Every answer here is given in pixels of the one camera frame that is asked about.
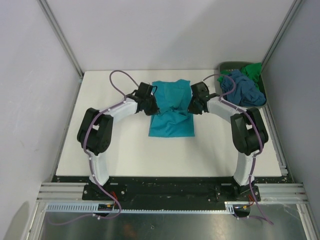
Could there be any teal t-shirt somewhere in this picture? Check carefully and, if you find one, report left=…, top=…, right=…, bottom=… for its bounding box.
left=148, top=79, right=195, bottom=138

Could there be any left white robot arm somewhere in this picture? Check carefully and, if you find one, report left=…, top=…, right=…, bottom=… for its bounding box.
left=76, top=82, right=160, bottom=200

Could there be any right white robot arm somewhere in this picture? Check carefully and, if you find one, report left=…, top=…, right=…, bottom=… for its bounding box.
left=187, top=82, right=269, bottom=201

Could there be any grey plastic bin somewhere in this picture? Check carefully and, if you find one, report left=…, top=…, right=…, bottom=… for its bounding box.
left=217, top=61, right=267, bottom=107

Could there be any dark blue t-shirt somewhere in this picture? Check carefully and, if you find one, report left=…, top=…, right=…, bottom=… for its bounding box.
left=218, top=69, right=266, bottom=107

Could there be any green t-shirt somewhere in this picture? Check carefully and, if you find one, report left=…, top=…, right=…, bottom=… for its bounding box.
left=218, top=61, right=262, bottom=90

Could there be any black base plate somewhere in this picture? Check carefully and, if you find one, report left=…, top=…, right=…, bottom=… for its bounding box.
left=82, top=176, right=261, bottom=211

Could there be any white slotted cable duct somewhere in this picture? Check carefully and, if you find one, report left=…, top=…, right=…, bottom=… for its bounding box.
left=46, top=201, right=237, bottom=216

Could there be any right aluminium corner post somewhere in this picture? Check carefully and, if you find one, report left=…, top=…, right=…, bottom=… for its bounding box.
left=261, top=0, right=305, bottom=72

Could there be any aluminium corner post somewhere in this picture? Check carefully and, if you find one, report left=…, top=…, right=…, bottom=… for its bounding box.
left=37, top=0, right=84, bottom=79
left=261, top=0, right=305, bottom=72

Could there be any left aluminium corner post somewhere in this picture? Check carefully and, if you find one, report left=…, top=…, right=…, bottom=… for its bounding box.
left=37, top=0, right=84, bottom=79

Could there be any aluminium frame rail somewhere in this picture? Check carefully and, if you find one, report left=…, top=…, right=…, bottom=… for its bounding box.
left=36, top=182, right=86, bottom=203

